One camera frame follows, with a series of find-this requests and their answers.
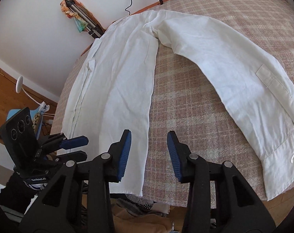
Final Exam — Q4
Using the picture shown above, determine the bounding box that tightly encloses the blue plastic chair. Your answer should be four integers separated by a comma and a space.
6, 107, 44, 139

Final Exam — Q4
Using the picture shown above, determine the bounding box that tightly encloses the white clip desk lamp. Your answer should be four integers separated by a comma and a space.
15, 75, 53, 113

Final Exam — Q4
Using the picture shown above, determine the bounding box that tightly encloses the pink plaid bed blanket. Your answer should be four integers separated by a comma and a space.
53, 0, 294, 206

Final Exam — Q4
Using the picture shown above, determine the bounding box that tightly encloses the white button-up shirt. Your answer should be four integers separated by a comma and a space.
62, 10, 294, 200

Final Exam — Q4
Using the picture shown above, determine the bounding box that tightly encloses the leopard print cloth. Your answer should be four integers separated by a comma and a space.
32, 113, 43, 135

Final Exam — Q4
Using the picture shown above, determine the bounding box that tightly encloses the folded silver tripod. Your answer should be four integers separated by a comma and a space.
65, 0, 105, 38

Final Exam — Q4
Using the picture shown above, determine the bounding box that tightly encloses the colourful orange scarf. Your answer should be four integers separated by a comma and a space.
59, 0, 106, 56

